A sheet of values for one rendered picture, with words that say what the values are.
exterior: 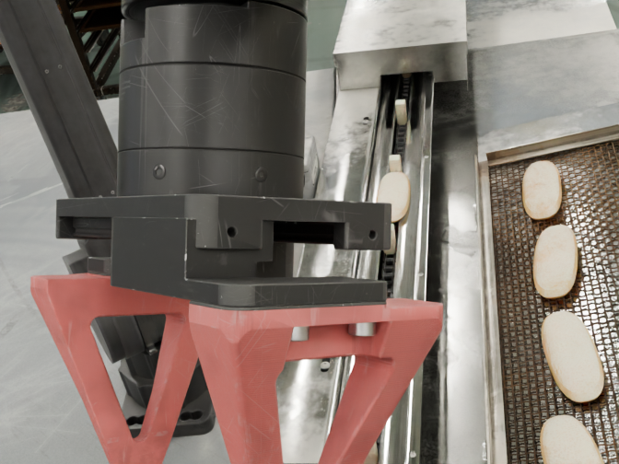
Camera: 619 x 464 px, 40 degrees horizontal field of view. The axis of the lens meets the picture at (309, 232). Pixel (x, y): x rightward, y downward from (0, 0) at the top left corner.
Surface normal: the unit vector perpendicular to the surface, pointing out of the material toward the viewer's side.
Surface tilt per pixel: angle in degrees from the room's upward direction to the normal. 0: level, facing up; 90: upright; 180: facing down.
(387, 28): 0
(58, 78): 68
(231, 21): 59
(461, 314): 0
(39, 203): 0
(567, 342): 15
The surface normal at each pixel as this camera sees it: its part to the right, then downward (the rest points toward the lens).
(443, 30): -0.16, -0.81
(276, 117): 0.75, 0.02
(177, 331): -0.75, -0.38
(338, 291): 0.58, 0.02
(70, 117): 0.40, 0.11
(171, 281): -0.81, -0.02
